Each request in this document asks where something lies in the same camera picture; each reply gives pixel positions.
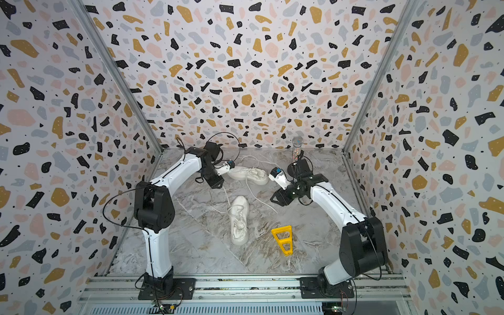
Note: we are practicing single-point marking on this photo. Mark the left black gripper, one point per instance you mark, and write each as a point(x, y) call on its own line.
point(219, 180)

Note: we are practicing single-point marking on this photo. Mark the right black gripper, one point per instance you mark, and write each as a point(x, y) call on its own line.
point(280, 195)

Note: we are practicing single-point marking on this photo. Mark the sneaker white shoelace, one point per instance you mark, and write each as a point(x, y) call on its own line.
point(260, 162)
point(200, 209)

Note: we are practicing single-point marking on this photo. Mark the white knit sneaker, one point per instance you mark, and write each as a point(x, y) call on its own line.
point(238, 214)
point(255, 175)

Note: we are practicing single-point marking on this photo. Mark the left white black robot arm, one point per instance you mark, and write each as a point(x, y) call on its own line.
point(155, 212)

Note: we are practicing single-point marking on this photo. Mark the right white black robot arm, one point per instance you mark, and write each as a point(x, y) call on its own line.
point(363, 247)

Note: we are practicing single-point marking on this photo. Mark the yellow plastic triangular stand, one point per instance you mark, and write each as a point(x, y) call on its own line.
point(284, 238)

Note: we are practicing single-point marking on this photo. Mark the sprinkle tube on black base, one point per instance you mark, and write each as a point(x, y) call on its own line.
point(298, 166)

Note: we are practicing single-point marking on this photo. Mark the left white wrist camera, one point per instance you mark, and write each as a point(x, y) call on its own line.
point(224, 168)

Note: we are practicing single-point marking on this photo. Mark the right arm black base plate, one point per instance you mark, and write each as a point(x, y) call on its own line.
point(319, 288)

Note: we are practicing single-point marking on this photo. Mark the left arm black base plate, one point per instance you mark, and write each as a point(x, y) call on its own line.
point(171, 289)

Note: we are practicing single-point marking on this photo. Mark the front aluminium rail frame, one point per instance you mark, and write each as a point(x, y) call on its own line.
point(247, 294)

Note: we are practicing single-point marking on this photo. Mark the left aluminium corner post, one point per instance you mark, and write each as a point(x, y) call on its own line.
point(82, 15)

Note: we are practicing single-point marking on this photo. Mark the aluminium corner post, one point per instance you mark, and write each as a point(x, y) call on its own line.
point(82, 15)
point(404, 18)

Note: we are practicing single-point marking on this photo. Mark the right aluminium corner post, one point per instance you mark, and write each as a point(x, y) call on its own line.
point(404, 18)

